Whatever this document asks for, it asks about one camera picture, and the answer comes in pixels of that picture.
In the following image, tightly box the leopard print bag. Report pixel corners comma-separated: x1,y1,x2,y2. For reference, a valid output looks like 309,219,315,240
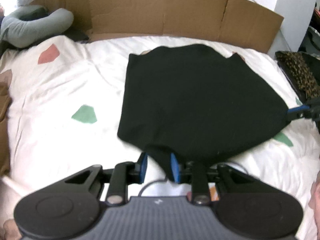
275,51,319,102

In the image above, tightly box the white bear print bedsheet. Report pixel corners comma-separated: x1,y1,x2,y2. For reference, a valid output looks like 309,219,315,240
1,36,319,239

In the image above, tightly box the brown cardboard sheet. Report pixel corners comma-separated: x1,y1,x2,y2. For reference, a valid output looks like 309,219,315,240
34,0,283,53

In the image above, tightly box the brown cloth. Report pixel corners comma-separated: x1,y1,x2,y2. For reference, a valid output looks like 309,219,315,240
0,70,12,176

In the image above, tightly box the black garment with printed lining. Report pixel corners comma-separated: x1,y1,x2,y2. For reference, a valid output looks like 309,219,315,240
118,44,289,178

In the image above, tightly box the grey neck pillow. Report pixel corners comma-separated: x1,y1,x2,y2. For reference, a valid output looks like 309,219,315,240
1,5,74,48

